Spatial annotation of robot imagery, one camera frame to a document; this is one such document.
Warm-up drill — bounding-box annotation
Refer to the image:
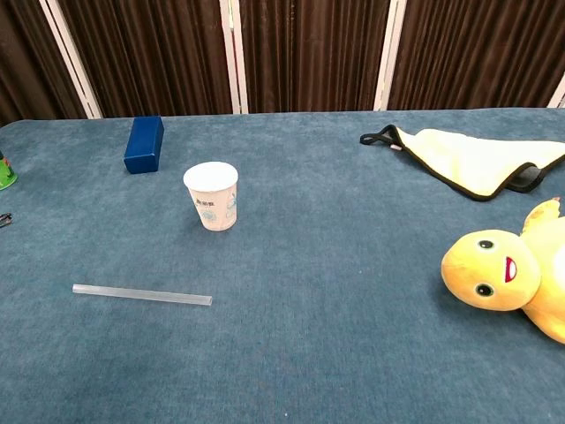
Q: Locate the transparent plastic straw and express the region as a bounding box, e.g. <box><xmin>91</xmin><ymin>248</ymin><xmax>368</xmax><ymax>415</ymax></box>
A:
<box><xmin>72</xmin><ymin>283</ymin><xmax>214</xmax><ymax>307</ymax></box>

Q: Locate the white paper cup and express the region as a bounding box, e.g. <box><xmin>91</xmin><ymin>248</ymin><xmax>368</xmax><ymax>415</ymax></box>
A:
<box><xmin>183</xmin><ymin>161</ymin><xmax>239</xmax><ymax>232</ymax></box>

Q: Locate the blue tablecloth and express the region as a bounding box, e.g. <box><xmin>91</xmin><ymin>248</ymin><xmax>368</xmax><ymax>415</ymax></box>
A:
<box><xmin>0</xmin><ymin>107</ymin><xmax>565</xmax><ymax>424</ymax></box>

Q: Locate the dark blue rectangular box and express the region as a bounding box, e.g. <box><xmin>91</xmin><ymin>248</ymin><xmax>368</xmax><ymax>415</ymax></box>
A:
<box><xmin>123</xmin><ymin>115</ymin><xmax>165</xmax><ymax>175</ymax></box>

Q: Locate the brown pleated curtain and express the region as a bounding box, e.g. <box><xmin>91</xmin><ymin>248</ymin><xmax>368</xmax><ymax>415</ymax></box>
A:
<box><xmin>0</xmin><ymin>0</ymin><xmax>565</xmax><ymax>127</ymax></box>

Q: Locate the yellow cloth with black trim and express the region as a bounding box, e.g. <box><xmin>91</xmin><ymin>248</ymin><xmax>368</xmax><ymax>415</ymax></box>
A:
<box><xmin>359</xmin><ymin>124</ymin><xmax>565</xmax><ymax>202</ymax></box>

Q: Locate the yellow plush duck toy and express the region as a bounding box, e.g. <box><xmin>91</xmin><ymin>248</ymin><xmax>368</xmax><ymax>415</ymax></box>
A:
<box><xmin>441</xmin><ymin>197</ymin><xmax>565</xmax><ymax>345</ymax></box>

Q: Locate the green chips can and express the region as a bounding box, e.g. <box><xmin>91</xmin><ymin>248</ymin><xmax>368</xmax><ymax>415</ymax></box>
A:
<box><xmin>0</xmin><ymin>149</ymin><xmax>19</xmax><ymax>192</ymax></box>

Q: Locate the white screen frame post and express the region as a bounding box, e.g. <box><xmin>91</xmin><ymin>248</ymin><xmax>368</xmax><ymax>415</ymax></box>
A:
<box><xmin>38</xmin><ymin>0</ymin><xmax>104</xmax><ymax>119</ymax></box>
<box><xmin>373</xmin><ymin>0</ymin><xmax>408</xmax><ymax>112</ymax></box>
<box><xmin>546</xmin><ymin>72</ymin><xmax>565</xmax><ymax>110</ymax></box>
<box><xmin>219</xmin><ymin>0</ymin><xmax>250</xmax><ymax>116</ymax></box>

